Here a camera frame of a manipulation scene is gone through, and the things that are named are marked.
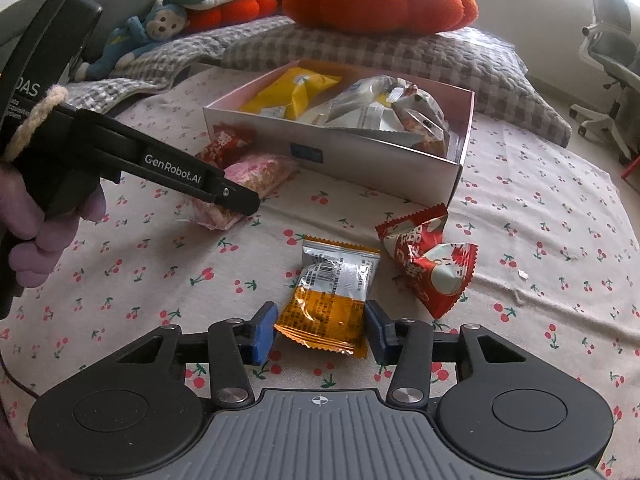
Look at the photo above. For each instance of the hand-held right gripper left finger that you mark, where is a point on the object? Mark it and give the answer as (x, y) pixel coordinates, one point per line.
(265, 332)

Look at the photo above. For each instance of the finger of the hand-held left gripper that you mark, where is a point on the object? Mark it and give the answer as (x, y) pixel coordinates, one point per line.
(240, 200)

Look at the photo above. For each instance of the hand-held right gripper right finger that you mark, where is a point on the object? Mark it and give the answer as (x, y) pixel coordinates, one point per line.
(377, 332)

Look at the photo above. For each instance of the pink snack packet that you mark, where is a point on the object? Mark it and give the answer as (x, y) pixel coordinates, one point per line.
(260, 172)

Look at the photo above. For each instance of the orange silver snack packet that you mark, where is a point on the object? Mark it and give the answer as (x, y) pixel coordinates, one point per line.
(325, 310)

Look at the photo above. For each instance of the yellow snack packet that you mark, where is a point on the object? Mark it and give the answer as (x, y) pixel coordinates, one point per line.
(285, 92)

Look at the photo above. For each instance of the pink cardboard box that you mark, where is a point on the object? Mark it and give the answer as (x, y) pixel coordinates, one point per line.
(380, 170)

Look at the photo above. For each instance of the white printed snack packet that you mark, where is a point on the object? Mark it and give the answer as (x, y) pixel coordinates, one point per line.
(360, 105)

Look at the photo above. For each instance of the clear snack bag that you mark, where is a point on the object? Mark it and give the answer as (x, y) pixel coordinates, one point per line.
(425, 120)

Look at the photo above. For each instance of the person's left forearm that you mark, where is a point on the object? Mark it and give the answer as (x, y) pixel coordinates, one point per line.
(20, 450)

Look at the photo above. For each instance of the person's left hand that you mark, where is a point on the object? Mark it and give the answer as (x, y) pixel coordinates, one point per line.
(50, 240)

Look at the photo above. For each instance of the cherry print sheet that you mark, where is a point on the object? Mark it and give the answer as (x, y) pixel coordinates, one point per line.
(525, 240)

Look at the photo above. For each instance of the blue monkey plush toy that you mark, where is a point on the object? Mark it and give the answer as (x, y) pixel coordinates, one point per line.
(160, 22)

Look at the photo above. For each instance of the small orange plush pillow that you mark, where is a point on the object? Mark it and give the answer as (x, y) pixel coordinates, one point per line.
(235, 10)

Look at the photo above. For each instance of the grey checkered pillow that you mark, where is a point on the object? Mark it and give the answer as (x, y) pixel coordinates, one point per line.
(450, 55)

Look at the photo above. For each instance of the grey office chair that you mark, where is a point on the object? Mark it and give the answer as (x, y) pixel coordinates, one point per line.
(610, 55)

